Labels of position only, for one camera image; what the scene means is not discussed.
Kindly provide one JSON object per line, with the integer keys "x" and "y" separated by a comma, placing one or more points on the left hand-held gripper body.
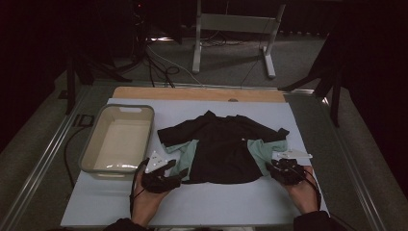
{"x": 155, "y": 162}

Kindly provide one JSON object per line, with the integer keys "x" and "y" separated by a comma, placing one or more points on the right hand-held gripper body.
{"x": 288, "y": 171}

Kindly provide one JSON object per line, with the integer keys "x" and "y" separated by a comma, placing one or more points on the grey plastic basket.
{"x": 118, "y": 141}

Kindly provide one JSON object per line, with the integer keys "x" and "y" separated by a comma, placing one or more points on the black and mint green shirt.
{"x": 224, "y": 150}

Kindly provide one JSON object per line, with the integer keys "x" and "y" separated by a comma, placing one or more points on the person's right hand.
{"x": 304, "y": 195}

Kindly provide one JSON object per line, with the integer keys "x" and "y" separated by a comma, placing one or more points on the person's left hand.
{"x": 144, "y": 205}

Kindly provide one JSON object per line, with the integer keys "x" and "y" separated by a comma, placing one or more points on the black tripod stand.
{"x": 71, "y": 83}
{"x": 335, "y": 102}

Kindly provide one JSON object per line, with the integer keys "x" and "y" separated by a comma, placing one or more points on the dark equipment with red light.
{"x": 139, "y": 19}

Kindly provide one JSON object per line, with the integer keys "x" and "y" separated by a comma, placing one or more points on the aluminium floor rail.
{"x": 45, "y": 160}
{"x": 348, "y": 160}

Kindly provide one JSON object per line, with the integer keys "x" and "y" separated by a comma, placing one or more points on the black square floor frame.
{"x": 78, "y": 120}

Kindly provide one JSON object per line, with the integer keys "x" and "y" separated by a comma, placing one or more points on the white metal desk frame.
{"x": 237, "y": 24}

